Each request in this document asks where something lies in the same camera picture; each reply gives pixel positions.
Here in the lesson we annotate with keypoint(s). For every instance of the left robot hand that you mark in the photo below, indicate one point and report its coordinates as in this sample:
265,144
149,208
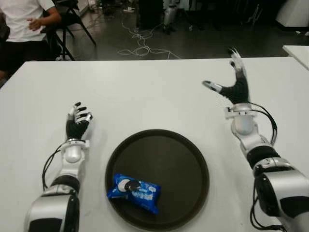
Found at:
76,126

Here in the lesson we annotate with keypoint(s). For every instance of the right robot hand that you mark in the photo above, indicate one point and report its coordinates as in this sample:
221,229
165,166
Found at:
237,89

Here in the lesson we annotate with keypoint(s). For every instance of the blue Oreo package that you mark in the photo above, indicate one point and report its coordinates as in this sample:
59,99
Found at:
134,189

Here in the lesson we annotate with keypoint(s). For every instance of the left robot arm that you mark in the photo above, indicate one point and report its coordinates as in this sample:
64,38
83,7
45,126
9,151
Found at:
72,157

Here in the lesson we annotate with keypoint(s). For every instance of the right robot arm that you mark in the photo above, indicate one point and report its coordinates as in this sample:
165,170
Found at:
246,128

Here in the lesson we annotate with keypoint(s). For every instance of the white side table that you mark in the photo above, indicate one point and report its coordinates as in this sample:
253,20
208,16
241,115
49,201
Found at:
298,54

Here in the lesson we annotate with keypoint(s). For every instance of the folded metal stand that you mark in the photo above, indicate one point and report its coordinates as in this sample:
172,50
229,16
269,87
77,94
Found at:
254,14

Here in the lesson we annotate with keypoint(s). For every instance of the white paper scrap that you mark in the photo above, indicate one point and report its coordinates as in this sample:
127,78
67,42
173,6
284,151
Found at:
297,32

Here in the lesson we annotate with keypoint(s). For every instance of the black wheeled chair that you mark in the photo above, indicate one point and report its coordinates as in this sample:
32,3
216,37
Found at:
200,14

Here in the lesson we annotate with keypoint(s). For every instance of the white cabinet with black base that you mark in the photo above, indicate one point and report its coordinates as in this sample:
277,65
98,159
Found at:
294,12

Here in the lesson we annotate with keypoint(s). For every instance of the round brown tray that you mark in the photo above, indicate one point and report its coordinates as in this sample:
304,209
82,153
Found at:
158,178

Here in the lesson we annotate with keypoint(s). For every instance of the silver humanoid robot leg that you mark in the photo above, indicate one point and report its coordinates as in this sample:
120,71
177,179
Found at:
169,14

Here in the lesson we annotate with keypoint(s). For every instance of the black folding chair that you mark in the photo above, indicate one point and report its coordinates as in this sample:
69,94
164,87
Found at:
72,19

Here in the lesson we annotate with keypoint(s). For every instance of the person in white shirt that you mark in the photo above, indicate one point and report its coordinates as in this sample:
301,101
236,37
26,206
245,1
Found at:
23,14

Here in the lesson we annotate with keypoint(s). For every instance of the white power strip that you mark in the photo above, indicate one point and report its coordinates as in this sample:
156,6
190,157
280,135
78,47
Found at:
130,9

